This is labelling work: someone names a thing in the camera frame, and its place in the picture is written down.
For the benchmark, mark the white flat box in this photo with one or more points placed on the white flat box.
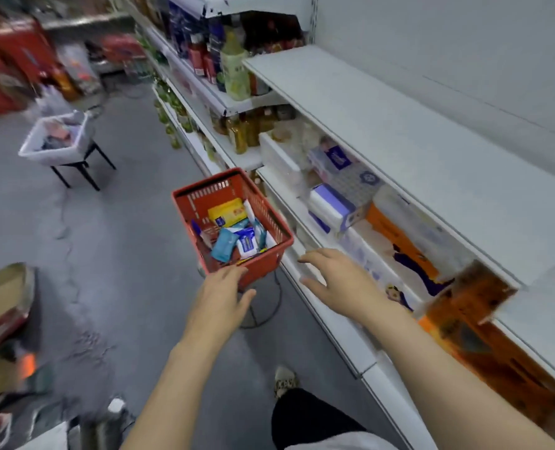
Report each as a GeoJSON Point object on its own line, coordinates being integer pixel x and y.
{"type": "Point", "coordinates": [43, 438]}

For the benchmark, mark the row of yellow oil bottles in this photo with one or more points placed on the row of yellow oil bottles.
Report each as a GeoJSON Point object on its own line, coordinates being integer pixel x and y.
{"type": "Point", "coordinates": [237, 133]}

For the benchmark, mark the white paper scrap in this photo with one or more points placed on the white paper scrap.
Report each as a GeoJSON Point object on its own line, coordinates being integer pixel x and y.
{"type": "Point", "coordinates": [116, 405]}

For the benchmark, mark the brown cardboard box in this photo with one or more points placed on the brown cardboard box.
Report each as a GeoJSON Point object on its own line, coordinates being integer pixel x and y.
{"type": "Point", "coordinates": [1, 295]}

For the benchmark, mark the person's right hand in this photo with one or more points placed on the person's right hand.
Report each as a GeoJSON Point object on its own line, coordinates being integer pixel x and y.
{"type": "Point", "coordinates": [352, 288]}

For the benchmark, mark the person's right forearm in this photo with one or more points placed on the person's right forearm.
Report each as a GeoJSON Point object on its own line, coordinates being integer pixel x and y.
{"type": "Point", "coordinates": [455, 388]}

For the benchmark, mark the purple and white tissue pack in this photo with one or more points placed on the purple and white tissue pack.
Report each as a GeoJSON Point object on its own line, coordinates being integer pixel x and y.
{"type": "Point", "coordinates": [329, 206]}

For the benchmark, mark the pile of colourful packets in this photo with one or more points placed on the pile of colourful packets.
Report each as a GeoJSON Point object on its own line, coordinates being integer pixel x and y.
{"type": "Point", "coordinates": [57, 133]}

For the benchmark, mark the black stool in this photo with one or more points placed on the black stool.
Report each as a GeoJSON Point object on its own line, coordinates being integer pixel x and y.
{"type": "Point", "coordinates": [87, 175]}

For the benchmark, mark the large white paper roll pack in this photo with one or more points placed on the large white paper roll pack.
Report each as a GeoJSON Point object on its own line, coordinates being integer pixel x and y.
{"type": "Point", "coordinates": [277, 159]}

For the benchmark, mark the person's left hand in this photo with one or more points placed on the person's left hand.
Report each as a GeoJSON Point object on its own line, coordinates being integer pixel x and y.
{"type": "Point", "coordinates": [216, 309]}

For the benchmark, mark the heap of assorted goods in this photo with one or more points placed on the heap of assorted goods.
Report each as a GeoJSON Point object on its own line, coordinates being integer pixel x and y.
{"type": "Point", "coordinates": [5, 379]}

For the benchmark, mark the pink tissue pack blue label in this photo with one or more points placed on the pink tissue pack blue label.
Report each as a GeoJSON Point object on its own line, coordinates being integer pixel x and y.
{"type": "Point", "coordinates": [333, 156]}

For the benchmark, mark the white wrapped paper pack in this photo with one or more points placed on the white wrapped paper pack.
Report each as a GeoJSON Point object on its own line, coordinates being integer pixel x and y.
{"type": "Point", "coordinates": [422, 229]}

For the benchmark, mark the white shirt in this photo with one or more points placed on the white shirt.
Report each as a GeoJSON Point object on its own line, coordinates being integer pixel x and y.
{"type": "Point", "coordinates": [347, 442]}

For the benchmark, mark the red plastic shopping basket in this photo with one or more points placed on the red plastic shopping basket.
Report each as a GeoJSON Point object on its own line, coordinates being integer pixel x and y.
{"type": "Point", "coordinates": [263, 269]}

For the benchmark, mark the orange white paper roll pack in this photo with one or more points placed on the orange white paper roll pack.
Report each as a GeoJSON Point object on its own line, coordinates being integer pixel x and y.
{"type": "Point", "coordinates": [394, 238]}

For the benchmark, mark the pile of wipe packets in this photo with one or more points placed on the pile of wipe packets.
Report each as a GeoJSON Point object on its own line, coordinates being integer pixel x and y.
{"type": "Point", "coordinates": [228, 213]}

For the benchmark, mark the white plastic bin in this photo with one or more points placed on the white plastic bin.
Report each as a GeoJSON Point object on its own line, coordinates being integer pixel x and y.
{"type": "Point", "coordinates": [52, 156]}

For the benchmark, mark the person's left forearm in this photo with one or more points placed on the person's left forearm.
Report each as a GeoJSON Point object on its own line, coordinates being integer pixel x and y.
{"type": "Point", "coordinates": [174, 398]}

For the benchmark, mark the leopard print shoe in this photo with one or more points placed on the leopard print shoe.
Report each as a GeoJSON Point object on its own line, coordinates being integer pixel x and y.
{"type": "Point", "coordinates": [286, 381]}

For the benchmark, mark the white purple dotted tissue pack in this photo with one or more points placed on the white purple dotted tissue pack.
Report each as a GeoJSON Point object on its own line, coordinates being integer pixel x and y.
{"type": "Point", "coordinates": [359, 182]}

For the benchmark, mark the black trousers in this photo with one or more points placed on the black trousers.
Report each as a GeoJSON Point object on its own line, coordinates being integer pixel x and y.
{"type": "Point", "coordinates": [305, 417]}

